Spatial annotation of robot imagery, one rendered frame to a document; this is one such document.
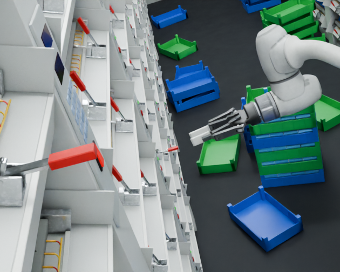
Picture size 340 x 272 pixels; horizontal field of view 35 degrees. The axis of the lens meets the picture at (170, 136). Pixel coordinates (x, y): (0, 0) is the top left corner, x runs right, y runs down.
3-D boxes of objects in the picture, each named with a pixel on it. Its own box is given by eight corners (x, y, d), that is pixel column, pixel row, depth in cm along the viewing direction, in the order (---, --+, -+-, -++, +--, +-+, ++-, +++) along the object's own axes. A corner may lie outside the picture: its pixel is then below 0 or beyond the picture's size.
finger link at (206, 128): (208, 126, 176) (208, 124, 176) (189, 134, 177) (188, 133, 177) (211, 133, 177) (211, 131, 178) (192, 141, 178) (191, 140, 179)
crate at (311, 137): (316, 117, 261) (314, 104, 257) (319, 141, 244) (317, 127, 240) (255, 126, 269) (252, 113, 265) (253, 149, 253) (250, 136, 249)
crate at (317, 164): (320, 144, 269) (318, 131, 265) (323, 169, 253) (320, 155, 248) (260, 151, 277) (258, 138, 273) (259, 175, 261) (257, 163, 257)
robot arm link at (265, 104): (274, 109, 179) (258, 116, 179) (266, 87, 174) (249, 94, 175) (282, 122, 171) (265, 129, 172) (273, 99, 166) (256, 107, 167)
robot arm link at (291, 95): (276, 113, 179) (263, 79, 175) (320, 95, 177) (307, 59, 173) (283, 123, 169) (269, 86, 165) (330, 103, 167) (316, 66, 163)
